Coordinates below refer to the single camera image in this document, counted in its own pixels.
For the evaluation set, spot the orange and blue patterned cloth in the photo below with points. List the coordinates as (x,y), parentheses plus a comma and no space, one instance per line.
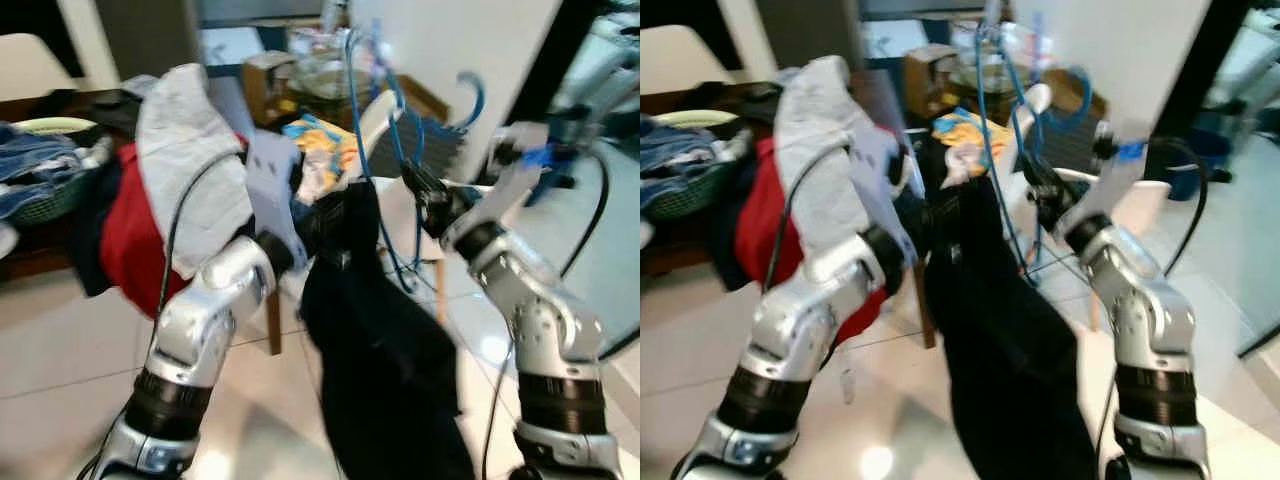
(320,140)
(965,130)

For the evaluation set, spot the plain red garment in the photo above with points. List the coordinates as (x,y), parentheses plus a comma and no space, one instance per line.
(760,230)
(130,240)

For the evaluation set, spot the clear glass container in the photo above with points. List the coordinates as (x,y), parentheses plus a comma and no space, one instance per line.
(975,70)
(315,75)

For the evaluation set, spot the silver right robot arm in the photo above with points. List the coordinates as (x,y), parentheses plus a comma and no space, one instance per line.
(545,320)
(1150,320)

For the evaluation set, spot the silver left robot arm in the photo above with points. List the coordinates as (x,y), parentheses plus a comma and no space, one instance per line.
(210,310)
(800,320)

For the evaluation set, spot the brown cardboard box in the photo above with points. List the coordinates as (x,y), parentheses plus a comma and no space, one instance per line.
(925,85)
(265,90)
(1085,95)

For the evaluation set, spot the pale grey garment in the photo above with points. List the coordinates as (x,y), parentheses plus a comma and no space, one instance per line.
(825,130)
(190,140)

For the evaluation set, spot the green laundry basket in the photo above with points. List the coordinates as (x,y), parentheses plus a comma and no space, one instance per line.
(700,195)
(55,208)

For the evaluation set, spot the plain dark navy garment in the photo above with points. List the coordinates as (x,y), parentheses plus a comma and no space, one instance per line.
(380,380)
(1000,380)

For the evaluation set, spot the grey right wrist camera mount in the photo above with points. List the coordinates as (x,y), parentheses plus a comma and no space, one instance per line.
(515,185)
(1115,185)

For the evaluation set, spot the dark navy crumpled garment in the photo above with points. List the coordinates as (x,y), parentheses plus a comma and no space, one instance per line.
(90,240)

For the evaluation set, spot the blue jeans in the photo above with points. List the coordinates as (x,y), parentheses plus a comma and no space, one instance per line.
(680,155)
(40,160)

